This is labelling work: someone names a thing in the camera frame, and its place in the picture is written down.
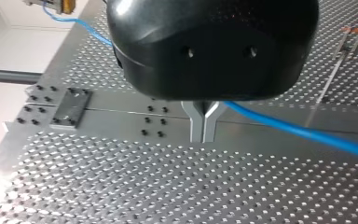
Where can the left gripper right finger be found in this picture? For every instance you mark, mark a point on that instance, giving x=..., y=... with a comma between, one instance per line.
x=209, y=127

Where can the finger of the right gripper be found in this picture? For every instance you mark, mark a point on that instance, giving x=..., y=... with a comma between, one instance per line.
x=68, y=6

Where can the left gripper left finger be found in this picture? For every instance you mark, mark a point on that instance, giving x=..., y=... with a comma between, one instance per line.
x=196, y=127

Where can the metal post with orange clip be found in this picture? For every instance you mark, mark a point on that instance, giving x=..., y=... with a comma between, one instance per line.
x=336, y=76
x=344, y=34

